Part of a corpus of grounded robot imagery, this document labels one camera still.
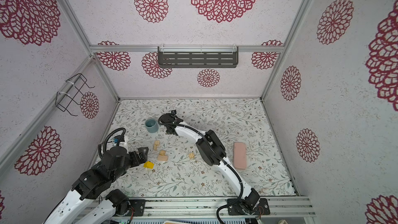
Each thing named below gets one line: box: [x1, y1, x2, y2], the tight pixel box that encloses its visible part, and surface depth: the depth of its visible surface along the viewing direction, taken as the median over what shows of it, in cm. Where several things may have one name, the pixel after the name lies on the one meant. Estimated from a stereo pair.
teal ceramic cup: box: [145, 118, 160, 134], surface depth 102 cm
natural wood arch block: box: [157, 154, 169, 162], surface depth 92 cm
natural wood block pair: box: [153, 140, 161, 151], surface depth 97 cm
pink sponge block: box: [233, 142, 247, 171], surface depth 93 cm
